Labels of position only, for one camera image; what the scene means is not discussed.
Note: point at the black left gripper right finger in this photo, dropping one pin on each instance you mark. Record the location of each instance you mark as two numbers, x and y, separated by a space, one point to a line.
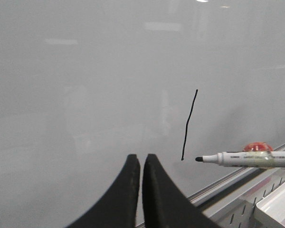
164 205

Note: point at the white whiteboard with aluminium frame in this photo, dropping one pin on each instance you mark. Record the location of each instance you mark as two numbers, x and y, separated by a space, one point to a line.
84 83

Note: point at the red round magnet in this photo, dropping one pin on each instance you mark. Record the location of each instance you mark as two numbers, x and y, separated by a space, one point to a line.
257 146

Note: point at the white plastic tray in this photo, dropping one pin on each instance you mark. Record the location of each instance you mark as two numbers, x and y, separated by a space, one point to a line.
270 211

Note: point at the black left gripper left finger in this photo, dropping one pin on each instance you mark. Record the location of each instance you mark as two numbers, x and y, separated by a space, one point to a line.
117 207

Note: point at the white black-tip whiteboard marker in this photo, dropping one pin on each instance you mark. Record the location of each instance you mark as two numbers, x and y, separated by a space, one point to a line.
262 159

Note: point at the white perforated pegboard panel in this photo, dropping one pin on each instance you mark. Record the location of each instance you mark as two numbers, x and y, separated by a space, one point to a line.
236 209

